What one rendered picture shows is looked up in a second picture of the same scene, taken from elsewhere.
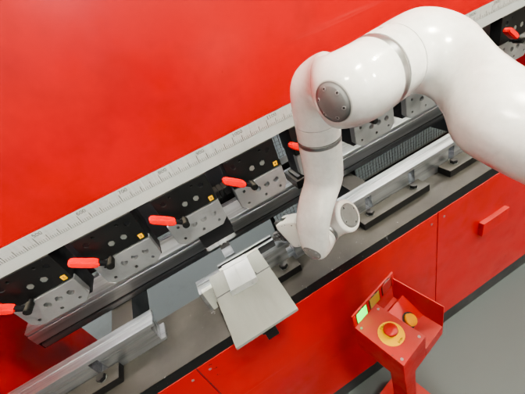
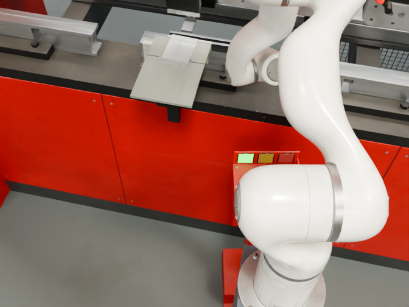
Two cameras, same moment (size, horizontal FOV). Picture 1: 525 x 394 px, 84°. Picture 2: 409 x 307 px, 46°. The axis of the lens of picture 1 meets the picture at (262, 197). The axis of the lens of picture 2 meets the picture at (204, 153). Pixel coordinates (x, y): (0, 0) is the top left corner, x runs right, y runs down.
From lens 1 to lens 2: 0.63 m
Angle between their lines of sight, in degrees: 26
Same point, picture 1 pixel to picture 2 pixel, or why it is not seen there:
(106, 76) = not seen: outside the picture
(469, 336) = (359, 285)
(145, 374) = (64, 67)
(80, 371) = (23, 28)
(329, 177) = (269, 25)
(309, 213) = (240, 42)
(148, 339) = (81, 45)
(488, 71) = (310, 25)
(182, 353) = (98, 75)
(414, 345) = not seen: hidden behind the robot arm
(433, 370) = not seen: hidden behind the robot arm
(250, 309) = (161, 80)
